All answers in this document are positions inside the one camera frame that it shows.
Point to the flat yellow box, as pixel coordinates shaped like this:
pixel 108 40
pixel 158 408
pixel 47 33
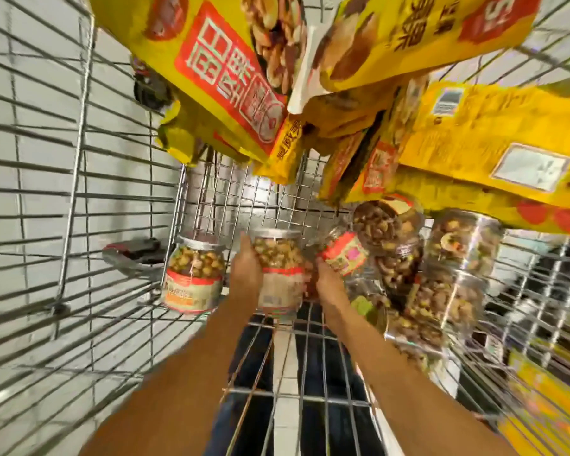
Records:
pixel 546 403

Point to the pile of snacks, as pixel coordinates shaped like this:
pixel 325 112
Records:
pixel 456 270

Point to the person's dark trousers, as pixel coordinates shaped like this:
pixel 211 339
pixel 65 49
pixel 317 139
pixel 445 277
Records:
pixel 309 403

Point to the person's left hand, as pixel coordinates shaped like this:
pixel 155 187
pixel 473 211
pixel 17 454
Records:
pixel 245 280

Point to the person's left forearm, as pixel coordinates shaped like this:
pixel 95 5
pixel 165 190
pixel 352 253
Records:
pixel 171 384

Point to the person's right hand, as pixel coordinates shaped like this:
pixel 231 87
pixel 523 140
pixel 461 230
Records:
pixel 334 299

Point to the person's right forearm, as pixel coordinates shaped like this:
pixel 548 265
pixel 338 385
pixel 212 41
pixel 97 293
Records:
pixel 408 394

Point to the yellow nut bag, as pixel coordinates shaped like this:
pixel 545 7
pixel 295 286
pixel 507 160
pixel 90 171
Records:
pixel 199 61
pixel 494 137
pixel 370 156
pixel 494 209
pixel 185 133
pixel 408 33

